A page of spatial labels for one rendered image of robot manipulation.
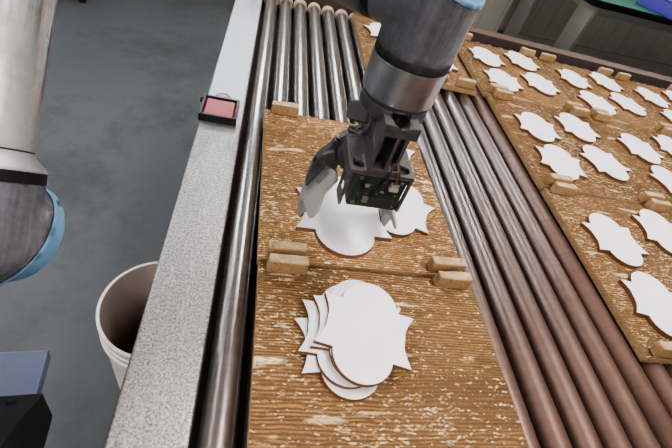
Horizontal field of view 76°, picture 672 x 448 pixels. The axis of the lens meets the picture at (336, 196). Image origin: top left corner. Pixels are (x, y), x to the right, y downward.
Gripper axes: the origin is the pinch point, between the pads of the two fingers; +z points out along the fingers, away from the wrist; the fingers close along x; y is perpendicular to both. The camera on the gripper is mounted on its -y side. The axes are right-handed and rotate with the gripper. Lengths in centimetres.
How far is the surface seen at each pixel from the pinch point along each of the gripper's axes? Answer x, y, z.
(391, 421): 7.5, 22.3, 11.5
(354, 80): 13, -66, 15
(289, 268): -5.3, 2.2, 10.4
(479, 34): 68, -119, 13
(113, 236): -58, -76, 107
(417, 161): 23.0, -31.1, 12.5
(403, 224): 15.3, -10.4, 11.3
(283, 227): -6.0, -7.0, 12.0
